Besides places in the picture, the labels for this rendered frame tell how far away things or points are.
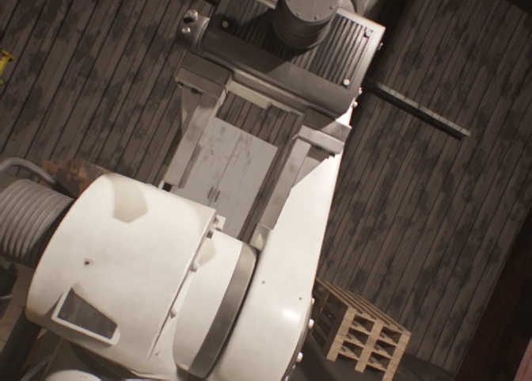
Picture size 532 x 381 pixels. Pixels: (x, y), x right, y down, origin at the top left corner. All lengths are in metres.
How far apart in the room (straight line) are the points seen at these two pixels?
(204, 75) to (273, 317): 0.40
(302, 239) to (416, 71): 6.12
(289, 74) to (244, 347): 0.44
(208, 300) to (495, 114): 7.04
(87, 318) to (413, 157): 6.25
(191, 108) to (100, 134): 5.17
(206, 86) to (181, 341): 0.42
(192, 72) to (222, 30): 0.07
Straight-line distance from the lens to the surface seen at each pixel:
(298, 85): 0.59
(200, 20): 1.39
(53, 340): 1.56
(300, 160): 0.62
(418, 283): 7.09
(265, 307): 0.74
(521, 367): 2.50
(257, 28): 0.61
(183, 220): 0.74
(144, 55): 5.87
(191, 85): 0.63
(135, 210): 0.75
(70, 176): 4.05
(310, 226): 0.85
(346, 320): 4.72
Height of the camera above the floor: 1.22
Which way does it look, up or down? 1 degrees up
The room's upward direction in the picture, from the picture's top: 24 degrees clockwise
